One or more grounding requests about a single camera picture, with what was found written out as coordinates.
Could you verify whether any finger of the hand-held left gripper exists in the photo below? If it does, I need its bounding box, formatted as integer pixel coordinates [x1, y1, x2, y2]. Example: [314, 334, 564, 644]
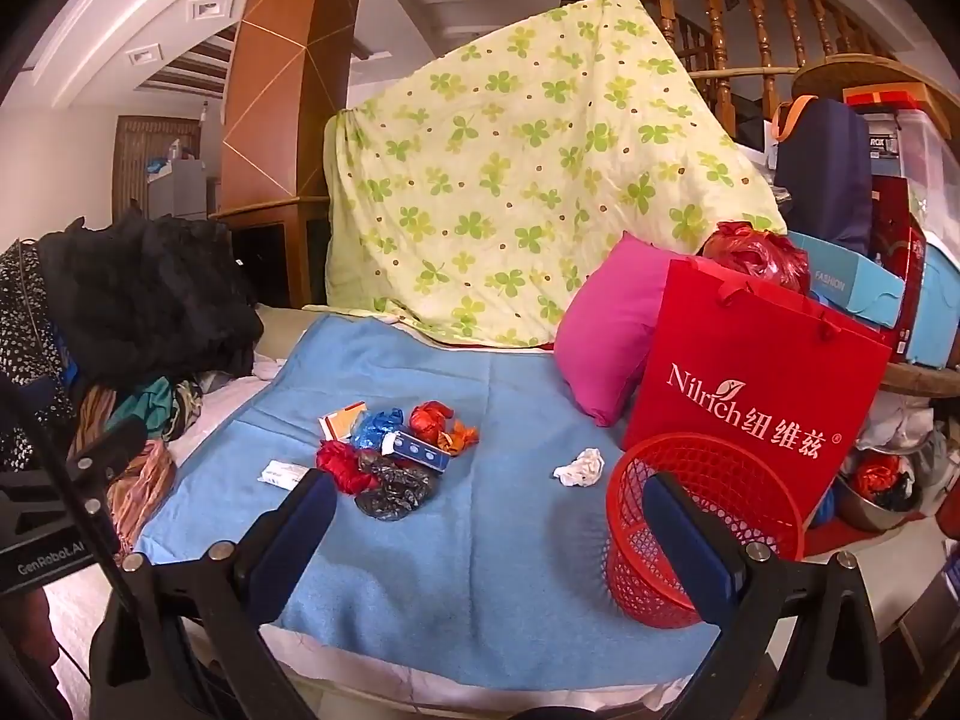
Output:
[46, 415, 149, 515]

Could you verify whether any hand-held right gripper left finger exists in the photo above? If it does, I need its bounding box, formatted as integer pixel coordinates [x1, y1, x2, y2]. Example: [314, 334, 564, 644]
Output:
[90, 469, 338, 720]

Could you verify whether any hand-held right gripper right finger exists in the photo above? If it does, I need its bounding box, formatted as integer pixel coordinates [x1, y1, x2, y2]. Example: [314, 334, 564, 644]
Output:
[643, 472, 890, 720]

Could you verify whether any white packet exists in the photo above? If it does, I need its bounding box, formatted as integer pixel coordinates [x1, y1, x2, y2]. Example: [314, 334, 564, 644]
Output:
[259, 459, 316, 492]

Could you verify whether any red plastic mesh basket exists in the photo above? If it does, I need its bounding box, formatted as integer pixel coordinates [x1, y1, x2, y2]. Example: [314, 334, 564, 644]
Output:
[604, 431, 807, 629]

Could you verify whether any red plastic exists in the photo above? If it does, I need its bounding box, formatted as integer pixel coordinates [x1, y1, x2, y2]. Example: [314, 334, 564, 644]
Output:
[315, 439, 380, 496]

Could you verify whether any black plastic bag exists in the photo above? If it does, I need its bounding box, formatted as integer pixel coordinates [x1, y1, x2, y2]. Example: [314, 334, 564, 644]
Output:
[354, 450, 442, 520]

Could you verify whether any orange and white carton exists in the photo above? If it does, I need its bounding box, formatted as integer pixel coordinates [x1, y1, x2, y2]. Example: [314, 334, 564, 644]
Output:
[318, 403, 370, 442]

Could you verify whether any blue plastic bag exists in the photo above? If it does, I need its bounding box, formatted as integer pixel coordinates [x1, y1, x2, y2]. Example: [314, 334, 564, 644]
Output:
[351, 406, 410, 452]

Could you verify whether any white tissue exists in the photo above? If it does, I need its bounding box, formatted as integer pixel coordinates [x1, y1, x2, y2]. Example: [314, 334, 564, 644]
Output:
[553, 448, 605, 488]

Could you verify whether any blue and white carton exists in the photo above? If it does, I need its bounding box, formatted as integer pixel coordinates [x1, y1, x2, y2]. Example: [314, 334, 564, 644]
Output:
[381, 431, 451, 473]

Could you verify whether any red orange wrapper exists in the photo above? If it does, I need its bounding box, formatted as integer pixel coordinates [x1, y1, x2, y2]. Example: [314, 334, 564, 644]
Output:
[409, 400, 456, 445]

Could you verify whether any person's left forearm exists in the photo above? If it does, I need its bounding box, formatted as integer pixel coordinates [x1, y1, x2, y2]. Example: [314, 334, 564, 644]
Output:
[0, 585, 72, 720]

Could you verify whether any teal cloth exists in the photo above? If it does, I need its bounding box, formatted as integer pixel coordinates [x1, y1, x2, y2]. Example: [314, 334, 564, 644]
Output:
[112, 377, 177, 440]

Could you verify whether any orange striped cloth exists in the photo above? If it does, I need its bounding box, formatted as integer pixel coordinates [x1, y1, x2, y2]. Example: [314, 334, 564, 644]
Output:
[105, 439, 177, 548]

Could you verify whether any white bed sheet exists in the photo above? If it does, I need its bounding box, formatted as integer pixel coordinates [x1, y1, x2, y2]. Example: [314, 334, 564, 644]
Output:
[112, 367, 713, 713]

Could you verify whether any black white spotted garment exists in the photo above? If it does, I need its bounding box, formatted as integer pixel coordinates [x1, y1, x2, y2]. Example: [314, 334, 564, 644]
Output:
[0, 240, 80, 470]

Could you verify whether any light blue blanket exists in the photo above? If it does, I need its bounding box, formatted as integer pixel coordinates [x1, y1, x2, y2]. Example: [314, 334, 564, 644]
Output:
[131, 313, 725, 691]

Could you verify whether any metal basin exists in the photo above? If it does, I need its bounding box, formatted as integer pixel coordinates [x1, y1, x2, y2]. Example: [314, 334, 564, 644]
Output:
[832, 450, 920, 533]

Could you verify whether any red paper shopping bag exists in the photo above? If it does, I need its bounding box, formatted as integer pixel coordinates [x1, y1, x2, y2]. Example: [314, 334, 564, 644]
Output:
[622, 255, 893, 533]

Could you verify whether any pink pillow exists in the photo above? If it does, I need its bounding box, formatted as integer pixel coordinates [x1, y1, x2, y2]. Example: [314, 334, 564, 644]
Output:
[555, 231, 676, 428]

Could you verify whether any grey refrigerator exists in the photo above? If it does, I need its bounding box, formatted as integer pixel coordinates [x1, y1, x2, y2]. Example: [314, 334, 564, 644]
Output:
[146, 157, 218, 222]

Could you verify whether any brown wooden door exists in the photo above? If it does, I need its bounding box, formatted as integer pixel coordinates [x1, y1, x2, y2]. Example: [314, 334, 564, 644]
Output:
[112, 115, 203, 218]

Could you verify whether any red plastic bag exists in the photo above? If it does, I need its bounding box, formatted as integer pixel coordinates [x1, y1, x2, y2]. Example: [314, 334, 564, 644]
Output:
[701, 221, 812, 297]

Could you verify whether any light blue shoebox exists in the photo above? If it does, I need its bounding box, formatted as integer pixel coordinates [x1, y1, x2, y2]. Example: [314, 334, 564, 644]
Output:
[787, 231, 907, 329]

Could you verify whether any light blue storage box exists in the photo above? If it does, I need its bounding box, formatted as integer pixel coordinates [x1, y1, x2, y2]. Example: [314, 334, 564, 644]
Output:
[911, 240, 960, 368]

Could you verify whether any red gift box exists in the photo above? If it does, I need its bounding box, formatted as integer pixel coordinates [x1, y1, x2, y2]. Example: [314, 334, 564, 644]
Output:
[870, 174, 927, 361]

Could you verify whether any brown wooden column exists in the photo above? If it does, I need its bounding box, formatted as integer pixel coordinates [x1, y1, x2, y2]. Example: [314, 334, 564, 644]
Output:
[210, 0, 368, 308]

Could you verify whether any green clover print quilt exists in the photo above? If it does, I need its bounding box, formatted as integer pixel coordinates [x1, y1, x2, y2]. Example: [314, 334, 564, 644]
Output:
[324, 0, 788, 350]

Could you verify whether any clear plastic storage bin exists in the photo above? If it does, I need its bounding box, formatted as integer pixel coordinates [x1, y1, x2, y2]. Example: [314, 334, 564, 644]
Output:
[862, 109, 960, 211]

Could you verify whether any wooden stair railing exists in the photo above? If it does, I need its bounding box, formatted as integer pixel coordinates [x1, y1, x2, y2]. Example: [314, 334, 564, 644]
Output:
[637, 0, 893, 136]

